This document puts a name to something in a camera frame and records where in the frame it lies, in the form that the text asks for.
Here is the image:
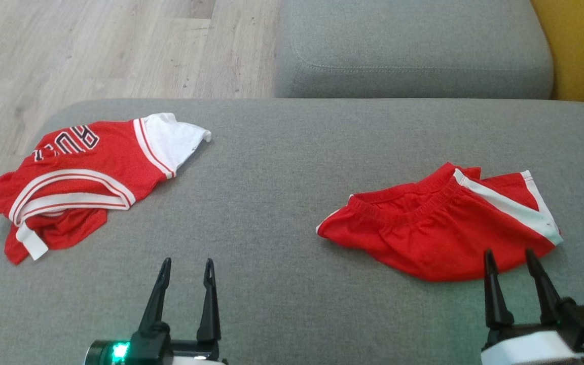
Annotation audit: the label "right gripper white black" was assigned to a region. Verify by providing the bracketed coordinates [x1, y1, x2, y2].
[481, 248, 584, 365]

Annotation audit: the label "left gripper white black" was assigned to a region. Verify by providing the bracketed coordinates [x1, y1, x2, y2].
[85, 258, 227, 365]

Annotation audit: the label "red white basketball jersey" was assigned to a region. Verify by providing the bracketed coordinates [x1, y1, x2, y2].
[0, 113, 212, 265]

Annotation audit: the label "red white sports shorts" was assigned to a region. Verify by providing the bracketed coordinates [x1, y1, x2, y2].
[316, 162, 564, 282]

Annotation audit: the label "large grey sofa seat cushion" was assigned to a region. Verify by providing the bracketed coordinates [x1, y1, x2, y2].
[0, 98, 584, 365]

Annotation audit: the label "yellow panel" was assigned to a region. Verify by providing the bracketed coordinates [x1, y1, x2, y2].
[530, 0, 584, 106]

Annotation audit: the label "small grey sofa cushion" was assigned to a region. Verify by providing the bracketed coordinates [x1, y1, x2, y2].
[273, 0, 555, 99]

